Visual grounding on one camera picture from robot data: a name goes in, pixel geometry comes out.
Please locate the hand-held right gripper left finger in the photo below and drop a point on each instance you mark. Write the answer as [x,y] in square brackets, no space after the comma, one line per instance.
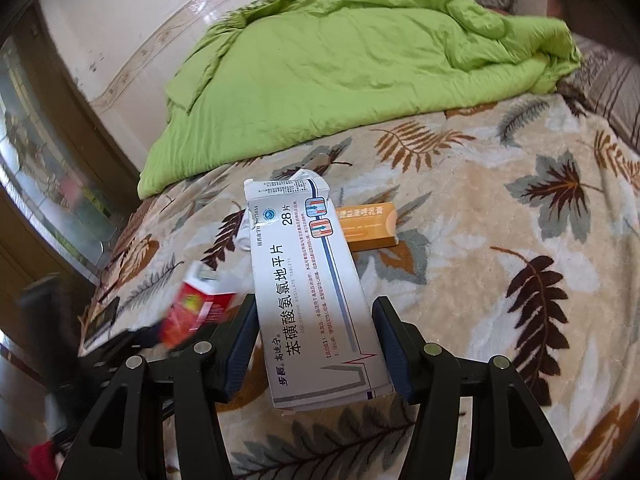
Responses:
[240,345]

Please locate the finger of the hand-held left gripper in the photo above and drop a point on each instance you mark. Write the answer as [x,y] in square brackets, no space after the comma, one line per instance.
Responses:
[145,342]

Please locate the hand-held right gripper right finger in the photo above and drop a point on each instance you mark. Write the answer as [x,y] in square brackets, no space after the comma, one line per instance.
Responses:
[395,350]

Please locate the red box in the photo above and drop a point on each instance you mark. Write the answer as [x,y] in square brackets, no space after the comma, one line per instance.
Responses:
[195,310]

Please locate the white medicine box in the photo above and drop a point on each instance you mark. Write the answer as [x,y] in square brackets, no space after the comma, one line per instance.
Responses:
[310,300]

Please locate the orange box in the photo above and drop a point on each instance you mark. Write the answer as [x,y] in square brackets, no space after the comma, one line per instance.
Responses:
[367,227]

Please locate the dark phone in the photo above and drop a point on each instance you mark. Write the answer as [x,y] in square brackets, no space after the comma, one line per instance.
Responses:
[101,325]

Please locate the red slipper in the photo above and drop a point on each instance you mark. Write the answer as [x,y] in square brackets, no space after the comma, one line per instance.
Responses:
[46,460]

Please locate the leaf-print blanket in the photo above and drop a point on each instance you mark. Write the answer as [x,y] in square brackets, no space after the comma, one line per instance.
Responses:
[500,240]

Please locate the glass panel door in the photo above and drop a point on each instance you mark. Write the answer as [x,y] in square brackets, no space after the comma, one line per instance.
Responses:
[45,175]

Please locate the green quilt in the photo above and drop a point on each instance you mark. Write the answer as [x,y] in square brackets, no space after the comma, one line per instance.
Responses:
[350,75]

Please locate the striped beige pillow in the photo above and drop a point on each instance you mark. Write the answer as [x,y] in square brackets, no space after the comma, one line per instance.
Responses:
[612,90]

